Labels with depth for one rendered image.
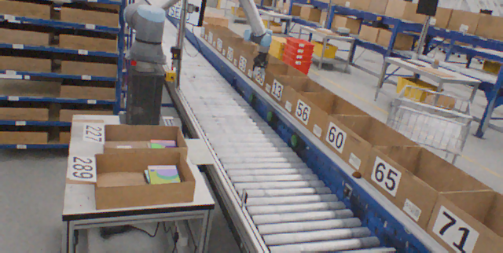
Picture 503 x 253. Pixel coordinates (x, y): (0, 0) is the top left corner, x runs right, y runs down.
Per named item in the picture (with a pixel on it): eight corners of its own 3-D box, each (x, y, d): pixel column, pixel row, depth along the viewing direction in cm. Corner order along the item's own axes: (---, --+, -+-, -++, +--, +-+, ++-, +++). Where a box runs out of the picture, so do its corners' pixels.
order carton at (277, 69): (252, 82, 319) (256, 61, 314) (284, 83, 330) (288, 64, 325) (270, 97, 285) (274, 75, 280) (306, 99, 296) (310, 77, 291)
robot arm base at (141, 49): (127, 56, 211) (129, 38, 208) (130, 49, 229) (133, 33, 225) (163, 62, 216) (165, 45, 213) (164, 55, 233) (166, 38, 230)
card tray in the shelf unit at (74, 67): (60, 73, 302) (60, 60, 299) (64, 63, 328) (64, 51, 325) (116, 76, 317) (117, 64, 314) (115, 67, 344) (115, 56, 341)
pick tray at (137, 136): (102, 141, 202) (103, 123, 199) (177, 141, 217) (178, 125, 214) (102, 168, 178) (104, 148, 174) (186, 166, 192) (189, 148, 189)
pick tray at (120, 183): (93, 174, 172) (93, 153, 169) (179, 169, 188) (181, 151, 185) (95, 210, 148) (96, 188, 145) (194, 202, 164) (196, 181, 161)
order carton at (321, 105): (291, 116, 251) (296, 91, 245) (330, 118, 262) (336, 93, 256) (321, 142, 216) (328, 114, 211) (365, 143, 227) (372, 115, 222)
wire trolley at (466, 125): (380, 170, 412) (409, 75, 379) (437, 189, 390) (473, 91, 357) (357, 214, 320) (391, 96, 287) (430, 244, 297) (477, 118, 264)
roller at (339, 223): (249, 232, 159) (251, 222, 157) (356, 224, 178) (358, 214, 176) (254, 241, 154) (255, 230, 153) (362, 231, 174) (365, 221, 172)
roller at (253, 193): (231, 197, 181) (233, 188, 180) (327, 193, 201) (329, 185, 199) (234, 203, 177) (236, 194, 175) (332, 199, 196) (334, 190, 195)
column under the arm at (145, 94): (121, 130, 219) (124, 74, 208) (118, 113, 241) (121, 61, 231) (167, 130, 229) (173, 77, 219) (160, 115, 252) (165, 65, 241)
